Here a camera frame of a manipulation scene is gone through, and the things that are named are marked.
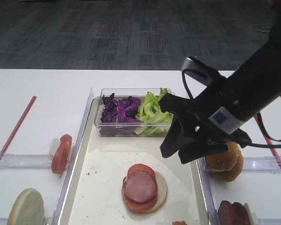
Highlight cream metal tray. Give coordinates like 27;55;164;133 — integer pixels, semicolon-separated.
63;97;209;225

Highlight green lettuce leaves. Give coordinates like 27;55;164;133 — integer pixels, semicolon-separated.
135;88;173;136

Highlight upright bread slice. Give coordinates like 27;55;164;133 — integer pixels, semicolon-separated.
7;188;44;225

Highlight tomato slice on tray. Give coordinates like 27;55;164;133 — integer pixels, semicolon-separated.
122;164;158;212

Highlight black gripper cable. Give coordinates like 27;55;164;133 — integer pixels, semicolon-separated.
181;70;281;149

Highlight clear tomato holder rack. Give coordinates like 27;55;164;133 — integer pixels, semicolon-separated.
0;153;52;169

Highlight clear acrylic rail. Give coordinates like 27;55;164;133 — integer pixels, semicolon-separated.
48;87;94;225
196;157;219;225

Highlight upright tomato slices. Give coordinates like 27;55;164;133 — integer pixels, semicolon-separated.
51;134;72;174

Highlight meat patty slice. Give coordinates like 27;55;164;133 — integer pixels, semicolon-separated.
124;171;158;203

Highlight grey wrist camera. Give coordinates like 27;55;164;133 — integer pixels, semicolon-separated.
181;56;226;86

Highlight white tomato pusher block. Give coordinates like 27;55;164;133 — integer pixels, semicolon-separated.
49;138;60;159

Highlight purple cabbage leaves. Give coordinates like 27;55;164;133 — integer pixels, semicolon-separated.
101;93;141;123

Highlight left clear acrylic rail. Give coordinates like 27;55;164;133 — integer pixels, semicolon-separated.
48;87;94;225

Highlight orange sauce smear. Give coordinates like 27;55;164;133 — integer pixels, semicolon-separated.
172;221;187;225

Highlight left red straw strip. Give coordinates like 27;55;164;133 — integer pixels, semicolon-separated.
0;96;37;161

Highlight rear meat patty slices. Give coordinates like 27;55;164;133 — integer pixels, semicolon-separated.
217;200;251;225

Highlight right clear acrylic rail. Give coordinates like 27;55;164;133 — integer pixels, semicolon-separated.
196;157;219;225

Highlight red straw strip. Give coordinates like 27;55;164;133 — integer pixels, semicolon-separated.
0;96;37;161
254;113;281;170

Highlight white cord on floor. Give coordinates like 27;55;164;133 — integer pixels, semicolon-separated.
252;22;274;33

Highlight white meat pusher block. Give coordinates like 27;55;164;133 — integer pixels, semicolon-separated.
244;203;259;225

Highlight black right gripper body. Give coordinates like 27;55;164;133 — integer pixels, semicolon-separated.
195;77;252;147

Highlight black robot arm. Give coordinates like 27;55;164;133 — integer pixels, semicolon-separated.
159;6;281;164

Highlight clear plastic salad box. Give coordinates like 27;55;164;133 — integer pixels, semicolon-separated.
94;88;172;137

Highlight bread slice on tray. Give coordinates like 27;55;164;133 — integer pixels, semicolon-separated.
121;170;168;214

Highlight clear bun holder rack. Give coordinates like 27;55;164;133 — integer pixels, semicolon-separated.
198;156;281;174

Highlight right red straw strip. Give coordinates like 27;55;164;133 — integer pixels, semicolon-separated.
254;113;281;170

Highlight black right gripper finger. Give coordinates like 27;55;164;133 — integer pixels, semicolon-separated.
178;142;228;164
159;94;207;158

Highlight sesame burger bun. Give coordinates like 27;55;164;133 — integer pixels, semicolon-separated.
205;142;240;172

